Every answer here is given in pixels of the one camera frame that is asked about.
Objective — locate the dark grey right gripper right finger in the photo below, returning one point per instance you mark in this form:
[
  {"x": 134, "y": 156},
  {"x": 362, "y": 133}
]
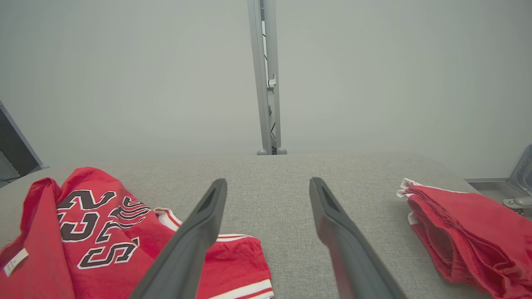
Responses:
[{"x": 349, "y": 253}]

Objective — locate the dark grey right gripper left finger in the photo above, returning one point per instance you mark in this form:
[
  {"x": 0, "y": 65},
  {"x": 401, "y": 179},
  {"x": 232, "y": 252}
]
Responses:
[{"x": 187, "y": 253}]

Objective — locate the red shorts with white trim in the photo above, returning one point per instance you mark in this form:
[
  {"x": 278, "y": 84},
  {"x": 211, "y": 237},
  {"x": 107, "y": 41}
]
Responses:
[{"x": 478, "y": 232}]

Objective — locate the red jersey with black lettering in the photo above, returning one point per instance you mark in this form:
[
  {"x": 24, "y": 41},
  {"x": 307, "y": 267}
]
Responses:
[{"x": 41, "y": 224}]

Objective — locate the grey metal frame leg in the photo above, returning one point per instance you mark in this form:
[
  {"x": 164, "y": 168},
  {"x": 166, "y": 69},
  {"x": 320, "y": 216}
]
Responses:
[{"x": 12, "y": 153}]

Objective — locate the grey metal partition post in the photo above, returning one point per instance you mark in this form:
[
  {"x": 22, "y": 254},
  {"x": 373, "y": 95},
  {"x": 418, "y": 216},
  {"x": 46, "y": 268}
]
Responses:
[{"x": 266, "y": 62}]

